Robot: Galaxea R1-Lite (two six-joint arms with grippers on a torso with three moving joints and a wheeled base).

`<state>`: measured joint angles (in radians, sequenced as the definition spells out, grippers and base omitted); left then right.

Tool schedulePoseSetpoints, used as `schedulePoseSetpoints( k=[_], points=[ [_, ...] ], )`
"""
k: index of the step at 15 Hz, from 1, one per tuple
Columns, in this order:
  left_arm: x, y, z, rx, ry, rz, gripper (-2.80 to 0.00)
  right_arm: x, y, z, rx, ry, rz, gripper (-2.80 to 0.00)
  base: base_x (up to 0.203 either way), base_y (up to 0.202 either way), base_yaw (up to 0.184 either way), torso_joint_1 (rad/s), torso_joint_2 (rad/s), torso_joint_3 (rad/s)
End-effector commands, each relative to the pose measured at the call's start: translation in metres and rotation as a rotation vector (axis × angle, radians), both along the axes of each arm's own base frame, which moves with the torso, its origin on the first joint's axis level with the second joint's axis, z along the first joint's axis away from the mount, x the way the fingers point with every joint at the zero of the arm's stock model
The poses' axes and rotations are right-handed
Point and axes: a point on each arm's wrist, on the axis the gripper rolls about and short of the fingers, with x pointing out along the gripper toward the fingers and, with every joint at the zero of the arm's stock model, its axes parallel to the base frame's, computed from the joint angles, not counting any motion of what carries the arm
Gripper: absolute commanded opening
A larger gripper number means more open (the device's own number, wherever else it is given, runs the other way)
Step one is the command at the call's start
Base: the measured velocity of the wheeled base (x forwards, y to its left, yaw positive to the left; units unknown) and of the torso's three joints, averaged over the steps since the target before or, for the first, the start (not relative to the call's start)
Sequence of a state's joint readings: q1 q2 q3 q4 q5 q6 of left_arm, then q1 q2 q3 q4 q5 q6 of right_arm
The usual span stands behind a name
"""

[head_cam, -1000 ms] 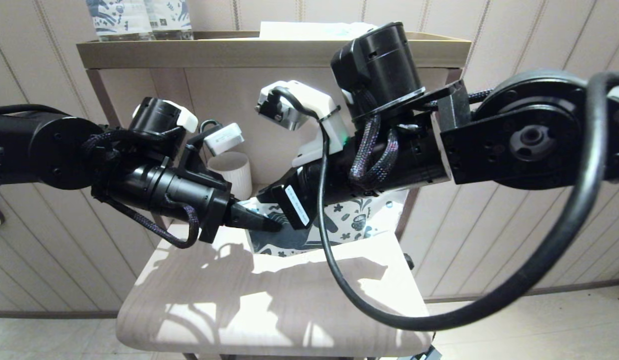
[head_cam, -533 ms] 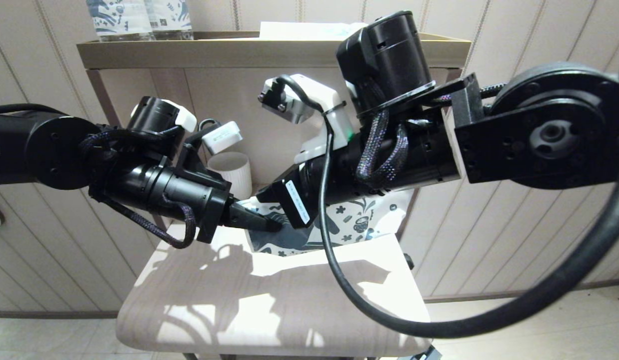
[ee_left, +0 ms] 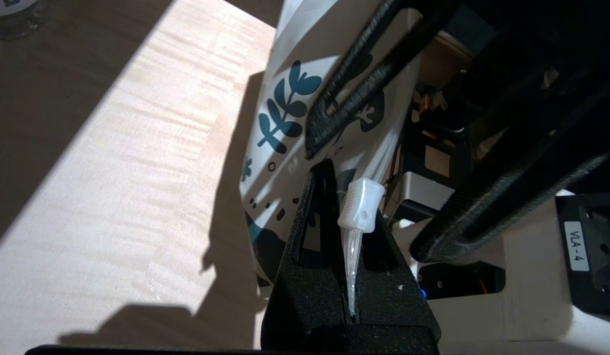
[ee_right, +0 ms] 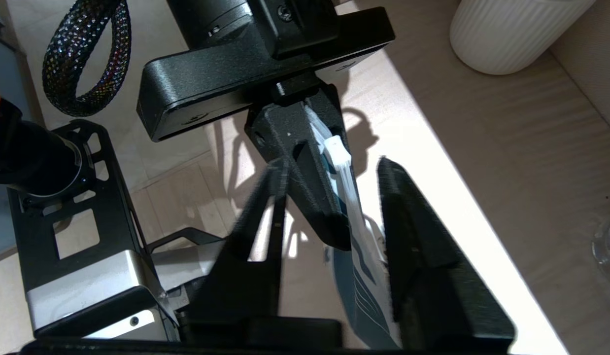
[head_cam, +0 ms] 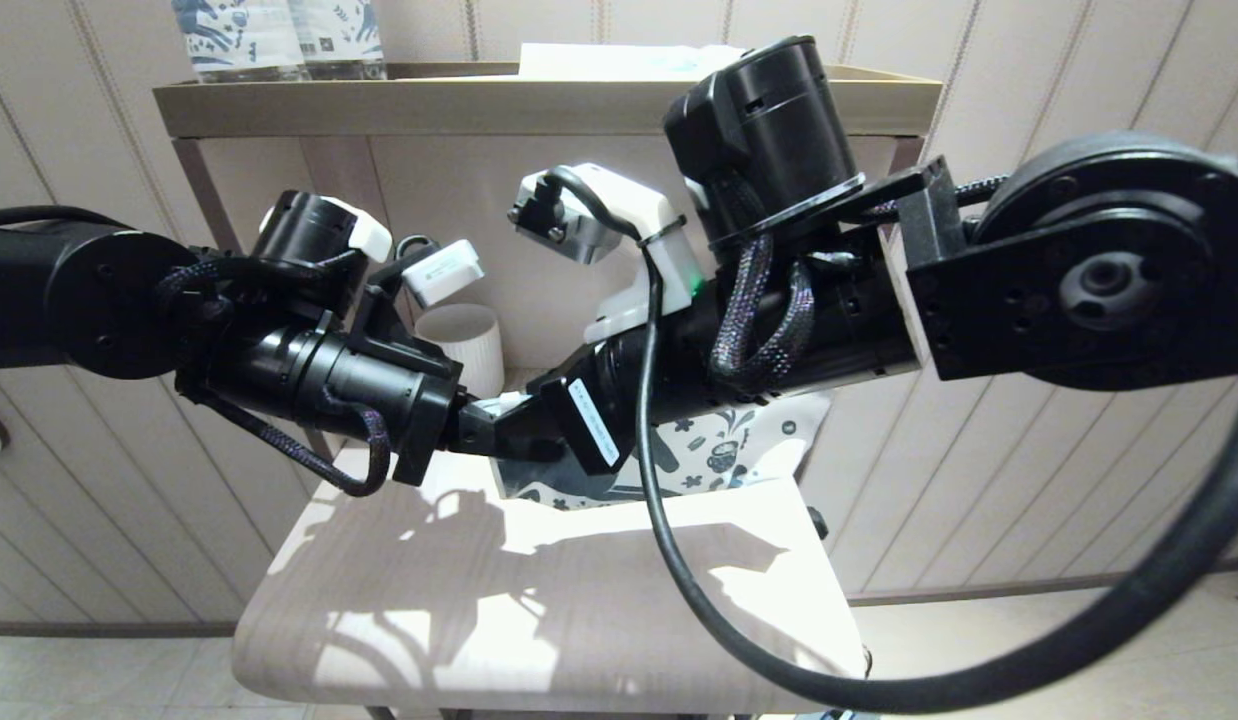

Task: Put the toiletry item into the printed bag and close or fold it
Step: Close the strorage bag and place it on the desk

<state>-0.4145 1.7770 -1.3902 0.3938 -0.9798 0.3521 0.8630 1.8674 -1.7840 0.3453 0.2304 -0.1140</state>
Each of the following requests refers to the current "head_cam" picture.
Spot horse print plastic pouch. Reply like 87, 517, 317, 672
499, 390, 835, 511

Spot white ribbed ceramic mug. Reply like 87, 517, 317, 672
416, 303, 505, 398

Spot beige wooden shelf unit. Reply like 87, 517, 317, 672
151, 62, 945, 719

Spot white packet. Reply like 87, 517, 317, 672
519, 44, 750, 82

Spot water bottle blue print label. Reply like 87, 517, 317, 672
287, 0, 387, 83

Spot patterned pouches on top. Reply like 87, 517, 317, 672
169, 0, 305, 85

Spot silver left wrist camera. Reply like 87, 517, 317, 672
404, 240, 485, 306

